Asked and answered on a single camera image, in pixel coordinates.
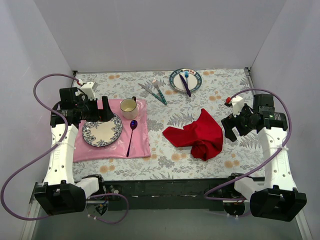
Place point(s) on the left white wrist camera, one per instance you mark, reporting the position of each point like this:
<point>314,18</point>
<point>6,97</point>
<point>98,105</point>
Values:
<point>89,88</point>

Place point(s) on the teal handled knife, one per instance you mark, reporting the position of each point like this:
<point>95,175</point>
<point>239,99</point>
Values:
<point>159,97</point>

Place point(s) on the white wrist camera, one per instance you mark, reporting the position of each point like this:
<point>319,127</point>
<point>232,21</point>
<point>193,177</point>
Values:
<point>89,88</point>
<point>237,103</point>

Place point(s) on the pink floral placemat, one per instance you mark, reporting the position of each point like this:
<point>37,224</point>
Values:
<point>139,147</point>

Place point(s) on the teal handled fork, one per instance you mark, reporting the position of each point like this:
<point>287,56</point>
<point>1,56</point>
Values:
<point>155,83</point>

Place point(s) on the cream enamel mug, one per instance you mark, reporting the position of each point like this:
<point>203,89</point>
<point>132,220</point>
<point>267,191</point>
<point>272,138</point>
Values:
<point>129,108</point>

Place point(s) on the blue fork on plate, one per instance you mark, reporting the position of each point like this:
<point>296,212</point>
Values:
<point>186,74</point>

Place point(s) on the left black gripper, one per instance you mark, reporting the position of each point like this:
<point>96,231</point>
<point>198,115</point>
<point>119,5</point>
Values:
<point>100,113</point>

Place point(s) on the white plate blue rim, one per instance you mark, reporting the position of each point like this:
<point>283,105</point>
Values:
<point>194,80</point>

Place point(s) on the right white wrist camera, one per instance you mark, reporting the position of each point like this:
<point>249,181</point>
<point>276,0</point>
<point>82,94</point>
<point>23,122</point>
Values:
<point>237,103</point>

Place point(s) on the purple knife on plate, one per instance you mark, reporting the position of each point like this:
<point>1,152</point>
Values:
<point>185,85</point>

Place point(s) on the blue floral plate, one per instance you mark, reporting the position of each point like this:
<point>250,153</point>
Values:
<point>102,133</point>

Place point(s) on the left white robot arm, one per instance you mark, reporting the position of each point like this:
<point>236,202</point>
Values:
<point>59,193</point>

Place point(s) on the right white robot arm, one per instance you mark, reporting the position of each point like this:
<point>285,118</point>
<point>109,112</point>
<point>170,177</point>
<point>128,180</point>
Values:
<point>278,197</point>

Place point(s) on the purple spoon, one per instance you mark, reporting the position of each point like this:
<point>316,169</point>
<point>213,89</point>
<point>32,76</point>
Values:
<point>133,126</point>

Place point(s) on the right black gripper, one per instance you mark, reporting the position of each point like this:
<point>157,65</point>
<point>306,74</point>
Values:
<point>235,126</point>

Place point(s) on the red cloth napkin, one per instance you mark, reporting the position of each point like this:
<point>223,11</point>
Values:
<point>204,136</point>

